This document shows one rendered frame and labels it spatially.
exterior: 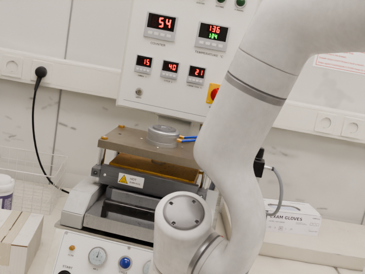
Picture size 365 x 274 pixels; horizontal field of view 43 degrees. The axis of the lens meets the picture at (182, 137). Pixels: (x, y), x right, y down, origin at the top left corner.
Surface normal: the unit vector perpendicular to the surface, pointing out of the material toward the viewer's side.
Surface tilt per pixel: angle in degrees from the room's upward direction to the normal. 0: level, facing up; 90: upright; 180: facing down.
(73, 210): 41
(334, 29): 107
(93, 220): 90
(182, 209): 35
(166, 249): 123
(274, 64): 97
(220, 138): 93
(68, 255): 65
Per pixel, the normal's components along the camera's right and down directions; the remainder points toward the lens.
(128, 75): -0.14, 0.21
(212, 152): -0.52, 0.11
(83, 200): 0.04, -0.59
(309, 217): 0.18, 0.22
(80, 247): -0.05, -0.22
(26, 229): 0.15, -0.96
